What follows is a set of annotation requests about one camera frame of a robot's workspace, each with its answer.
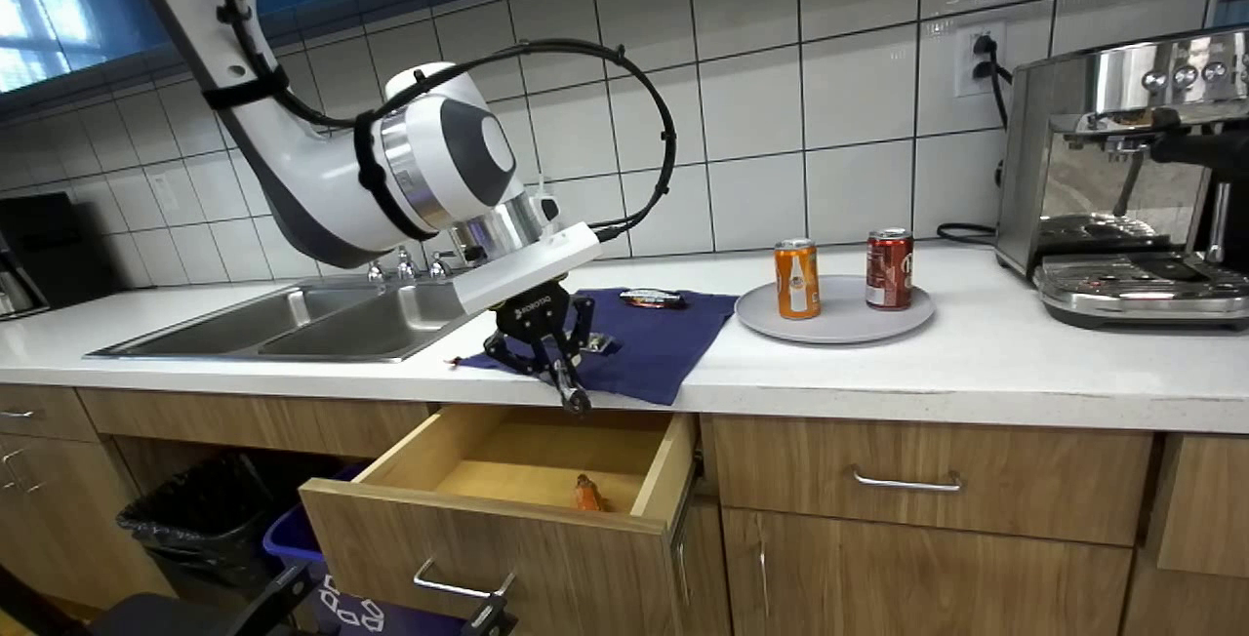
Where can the chrome tap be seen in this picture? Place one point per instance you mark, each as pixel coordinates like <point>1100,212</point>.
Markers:
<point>405,267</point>

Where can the small orange object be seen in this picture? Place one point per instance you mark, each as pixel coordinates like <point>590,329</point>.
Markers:
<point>588,495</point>

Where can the wide wooden drawer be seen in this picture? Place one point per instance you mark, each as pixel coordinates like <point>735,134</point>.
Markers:
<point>927,460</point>

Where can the orange drink can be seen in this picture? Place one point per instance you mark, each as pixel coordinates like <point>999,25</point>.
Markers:
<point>797,280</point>

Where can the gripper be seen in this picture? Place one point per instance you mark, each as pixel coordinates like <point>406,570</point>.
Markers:
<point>535,314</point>

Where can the blue wall cabinet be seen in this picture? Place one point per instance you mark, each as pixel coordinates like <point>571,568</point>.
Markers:
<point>78,2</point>

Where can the grey round plate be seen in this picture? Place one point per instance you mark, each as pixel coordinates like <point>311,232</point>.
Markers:
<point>839,319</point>

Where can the dark blue cloth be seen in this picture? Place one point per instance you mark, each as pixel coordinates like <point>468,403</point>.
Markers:
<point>664,343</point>

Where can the steel double sink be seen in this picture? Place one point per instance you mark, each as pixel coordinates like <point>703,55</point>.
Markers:
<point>293,324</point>

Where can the small wooden drawer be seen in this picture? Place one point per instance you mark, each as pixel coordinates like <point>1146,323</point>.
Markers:
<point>49,412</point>

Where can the dark snack packet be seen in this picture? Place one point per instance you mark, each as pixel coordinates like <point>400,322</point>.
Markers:
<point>652,298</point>

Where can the red drink can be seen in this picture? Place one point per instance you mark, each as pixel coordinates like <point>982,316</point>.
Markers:
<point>889,270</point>

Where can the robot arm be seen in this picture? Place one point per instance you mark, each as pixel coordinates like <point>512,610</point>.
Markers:
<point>293,168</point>

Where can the small silver wrapper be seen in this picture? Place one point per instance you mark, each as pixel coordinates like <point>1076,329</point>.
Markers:
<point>601,343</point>

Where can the blue recycling bin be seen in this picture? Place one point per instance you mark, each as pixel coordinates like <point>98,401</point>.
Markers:
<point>293,543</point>

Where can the wooden cabinet door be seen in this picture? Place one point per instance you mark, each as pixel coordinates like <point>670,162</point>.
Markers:
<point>59,529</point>
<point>927,577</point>

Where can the steel espresso machine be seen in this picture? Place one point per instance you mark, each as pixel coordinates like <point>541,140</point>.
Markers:
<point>1073,178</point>

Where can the black coffee maker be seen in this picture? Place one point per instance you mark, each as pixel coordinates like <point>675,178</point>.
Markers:
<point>49,246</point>

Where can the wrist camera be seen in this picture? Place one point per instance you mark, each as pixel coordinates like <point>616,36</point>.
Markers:
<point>532,265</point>

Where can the white wall socket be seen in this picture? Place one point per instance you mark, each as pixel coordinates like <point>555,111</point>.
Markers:
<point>966,60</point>

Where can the black trash bin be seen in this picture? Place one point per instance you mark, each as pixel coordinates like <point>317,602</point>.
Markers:
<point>195,519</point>

